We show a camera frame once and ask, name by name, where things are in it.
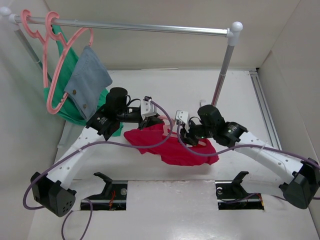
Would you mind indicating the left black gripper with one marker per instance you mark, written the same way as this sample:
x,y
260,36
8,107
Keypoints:
x,y
149,121

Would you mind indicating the aluminium rail right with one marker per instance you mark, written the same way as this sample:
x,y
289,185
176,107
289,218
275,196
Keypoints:
x,y
265,111

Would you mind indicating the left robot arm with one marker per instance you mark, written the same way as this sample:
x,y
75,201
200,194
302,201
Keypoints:
x,y
51,189

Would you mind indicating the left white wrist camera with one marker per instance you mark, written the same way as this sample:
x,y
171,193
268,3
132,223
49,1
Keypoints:
x,y
147,109

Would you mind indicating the pink hanger with clothes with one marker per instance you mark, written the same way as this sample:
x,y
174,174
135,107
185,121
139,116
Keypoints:
x,y
66,47

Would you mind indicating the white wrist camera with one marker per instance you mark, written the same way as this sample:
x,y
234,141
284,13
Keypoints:
x,y
147,109
182,117

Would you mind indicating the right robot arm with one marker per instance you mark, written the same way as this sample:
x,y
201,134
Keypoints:
x,y
298,177

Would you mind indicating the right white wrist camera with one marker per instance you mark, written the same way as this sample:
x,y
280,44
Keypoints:
x,y
182,117

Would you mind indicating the green t shirt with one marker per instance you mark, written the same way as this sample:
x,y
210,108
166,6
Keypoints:
x,y
69,111

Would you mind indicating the blue denim garment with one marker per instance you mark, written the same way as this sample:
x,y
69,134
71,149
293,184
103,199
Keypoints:
x,y
88,79

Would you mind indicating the silver clothes rack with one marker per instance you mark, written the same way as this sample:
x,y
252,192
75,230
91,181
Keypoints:
x,y
232,34

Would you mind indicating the red t shirt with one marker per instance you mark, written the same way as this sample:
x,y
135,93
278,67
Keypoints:
x,y
171,151

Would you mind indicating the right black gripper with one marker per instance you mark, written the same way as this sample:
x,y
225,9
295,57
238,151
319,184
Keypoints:
x,y
186,135

